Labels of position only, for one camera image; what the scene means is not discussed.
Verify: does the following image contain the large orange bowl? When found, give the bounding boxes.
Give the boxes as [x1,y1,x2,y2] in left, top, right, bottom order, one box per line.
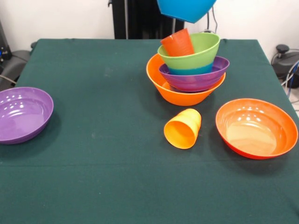
[146,54,226,107]

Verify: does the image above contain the dark green tablecloth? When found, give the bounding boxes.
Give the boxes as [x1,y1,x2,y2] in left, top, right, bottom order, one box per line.
[0,38,299,224]

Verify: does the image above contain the red cup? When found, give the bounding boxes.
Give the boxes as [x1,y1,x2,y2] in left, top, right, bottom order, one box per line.
[160,28,195,57]

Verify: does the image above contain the black equipment box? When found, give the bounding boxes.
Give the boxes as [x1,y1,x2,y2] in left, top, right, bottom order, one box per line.
[0,21,12,63]

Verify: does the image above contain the orange cup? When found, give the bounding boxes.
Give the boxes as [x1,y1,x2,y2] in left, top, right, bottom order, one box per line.
[164,108,202,149]

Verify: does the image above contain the small translucent blue bowl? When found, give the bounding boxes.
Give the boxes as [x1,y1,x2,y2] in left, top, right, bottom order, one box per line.
[167,61,214,76]

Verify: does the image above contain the purple bowl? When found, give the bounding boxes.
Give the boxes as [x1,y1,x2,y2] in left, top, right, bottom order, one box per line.
[0,86,54,145]
[158,55,230,93]

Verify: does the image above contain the red shallow bowl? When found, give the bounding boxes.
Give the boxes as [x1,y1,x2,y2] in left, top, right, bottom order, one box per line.
[215,98,299,160]

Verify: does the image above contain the tangled floor cables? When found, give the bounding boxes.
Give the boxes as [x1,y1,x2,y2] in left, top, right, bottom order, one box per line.
[280,59,299,98]

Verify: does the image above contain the green bowl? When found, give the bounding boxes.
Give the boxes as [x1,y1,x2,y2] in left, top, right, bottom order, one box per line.
[157,33,221,70]

